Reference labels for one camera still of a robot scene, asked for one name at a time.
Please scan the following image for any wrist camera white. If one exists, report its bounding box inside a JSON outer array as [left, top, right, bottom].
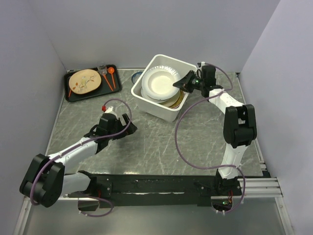
[[197, 62, 207, 69], [102, 105, 117, 116]]

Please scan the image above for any small clear glass cup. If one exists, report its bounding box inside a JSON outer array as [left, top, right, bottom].
[[97, 65, 107, 76]]

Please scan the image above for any white plate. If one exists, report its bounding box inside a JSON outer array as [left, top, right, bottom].
[[140, 88, 169, 104], [141, 65, 181, 100]]

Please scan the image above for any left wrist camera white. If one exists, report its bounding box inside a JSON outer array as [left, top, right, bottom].
[[102, 105, 117, 116]]

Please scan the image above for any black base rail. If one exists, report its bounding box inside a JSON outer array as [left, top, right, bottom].
[[69, 173, 244, 207]]

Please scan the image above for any small blue patterned dish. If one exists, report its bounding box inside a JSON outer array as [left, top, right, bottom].
[[131, 71, 142, 84]]

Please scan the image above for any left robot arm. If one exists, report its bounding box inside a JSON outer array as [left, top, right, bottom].
[[19, 112, 137, 208]]

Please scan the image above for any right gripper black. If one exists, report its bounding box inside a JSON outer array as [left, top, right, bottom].
[[173, 70, 205, 94]]

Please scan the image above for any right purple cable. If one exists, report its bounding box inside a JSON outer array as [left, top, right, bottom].
[[175, 63, 246, 214]]

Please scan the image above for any black serving tray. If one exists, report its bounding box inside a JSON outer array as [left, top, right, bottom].
[[63, 64, 122, 102]]

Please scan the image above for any orange chopstick-like stick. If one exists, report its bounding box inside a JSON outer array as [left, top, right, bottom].
[[102, 73, 114, 92]]

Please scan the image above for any orange spoon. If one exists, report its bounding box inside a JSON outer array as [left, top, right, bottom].
[[108, 67, 116, 89]]

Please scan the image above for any cream plate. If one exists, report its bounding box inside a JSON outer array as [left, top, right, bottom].
[[160, 92, 180, 107]]

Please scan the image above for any beige bird plate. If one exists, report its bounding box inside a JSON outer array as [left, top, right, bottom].
[[68, 69, 101, 94]]

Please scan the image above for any aluminium frame rail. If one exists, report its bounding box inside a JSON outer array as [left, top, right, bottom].
[[58, 178, 283, 201]]

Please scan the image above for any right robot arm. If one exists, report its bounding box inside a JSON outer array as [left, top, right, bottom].
[[173, 62, 257, 195]]

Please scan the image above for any woven bamboo mat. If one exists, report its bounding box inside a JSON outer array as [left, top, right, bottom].
[[170, 91, 184, 109]]

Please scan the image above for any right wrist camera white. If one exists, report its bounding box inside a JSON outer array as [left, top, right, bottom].
[[197, 62, 207, 69]]

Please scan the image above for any white plastic bin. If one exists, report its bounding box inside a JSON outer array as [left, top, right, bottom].
[[131, 54, 197, 122]]

